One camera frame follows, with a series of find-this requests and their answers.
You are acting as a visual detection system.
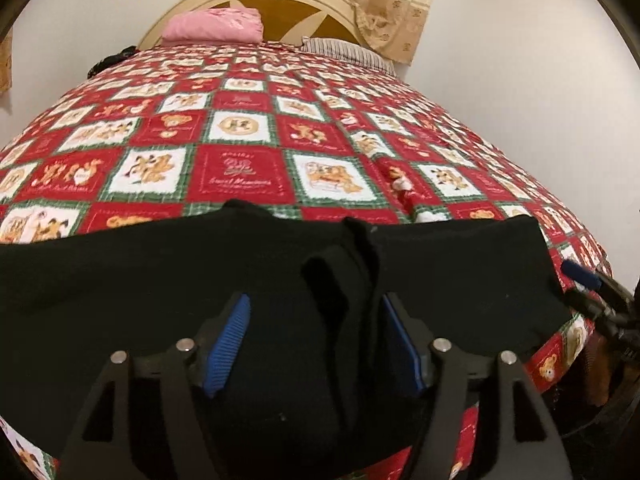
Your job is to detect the dark object on bed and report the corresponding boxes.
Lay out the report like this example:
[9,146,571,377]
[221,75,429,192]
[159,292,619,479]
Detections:
[86,46,139,80]

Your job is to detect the red patchwork printed bedspread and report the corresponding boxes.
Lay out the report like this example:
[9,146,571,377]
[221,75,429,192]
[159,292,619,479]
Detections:
[0,41,615,480]

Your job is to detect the pink pillow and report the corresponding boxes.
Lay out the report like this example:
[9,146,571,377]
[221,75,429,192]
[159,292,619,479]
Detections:
[161,7,264,45]

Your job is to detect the black pants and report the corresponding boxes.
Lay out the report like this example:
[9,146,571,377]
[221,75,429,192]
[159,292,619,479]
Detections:
[0,199,574,477]

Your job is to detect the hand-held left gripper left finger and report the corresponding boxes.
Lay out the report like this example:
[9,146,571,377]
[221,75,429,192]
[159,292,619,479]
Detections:
[57,293,252,480]

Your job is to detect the cream wooden headboard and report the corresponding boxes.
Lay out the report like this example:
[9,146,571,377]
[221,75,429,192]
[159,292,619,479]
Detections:
[137,0,372,52]

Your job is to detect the person's right forearm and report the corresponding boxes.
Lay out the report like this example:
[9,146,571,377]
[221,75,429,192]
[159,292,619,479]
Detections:
[584,335,619,408]

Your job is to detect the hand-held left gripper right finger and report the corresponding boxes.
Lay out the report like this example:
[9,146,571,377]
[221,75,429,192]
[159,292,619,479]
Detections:
[382,293,574,480]

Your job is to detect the beige floral curtain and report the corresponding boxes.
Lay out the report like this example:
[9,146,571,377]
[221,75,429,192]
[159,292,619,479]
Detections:
[230,0,449,66]
[0,35,13,95]

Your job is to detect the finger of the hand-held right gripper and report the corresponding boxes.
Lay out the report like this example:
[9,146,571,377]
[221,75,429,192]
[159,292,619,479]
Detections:
[560,259,603,292]
[569,290,613,325]

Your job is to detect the striped pillow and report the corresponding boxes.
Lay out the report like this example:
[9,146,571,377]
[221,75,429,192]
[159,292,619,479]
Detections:
[299,36,399,77]

